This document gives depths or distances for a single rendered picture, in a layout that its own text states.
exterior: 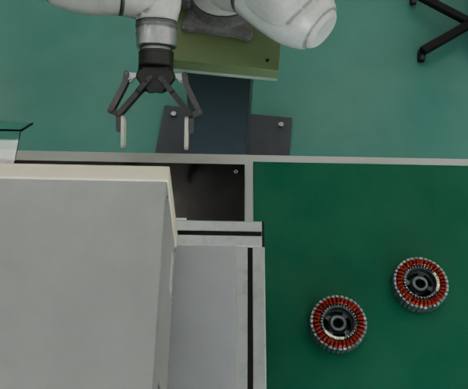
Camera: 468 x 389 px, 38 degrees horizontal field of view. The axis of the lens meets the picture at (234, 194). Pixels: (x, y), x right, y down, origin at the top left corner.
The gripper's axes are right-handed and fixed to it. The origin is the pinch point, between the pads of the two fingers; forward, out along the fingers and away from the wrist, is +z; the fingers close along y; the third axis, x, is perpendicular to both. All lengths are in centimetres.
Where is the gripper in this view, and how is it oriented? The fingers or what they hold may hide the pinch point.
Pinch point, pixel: (154, 143)
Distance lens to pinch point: 148.0
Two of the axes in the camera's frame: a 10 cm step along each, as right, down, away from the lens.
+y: -10.0, -0.2, -0.1
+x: 0.1, 0.2, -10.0
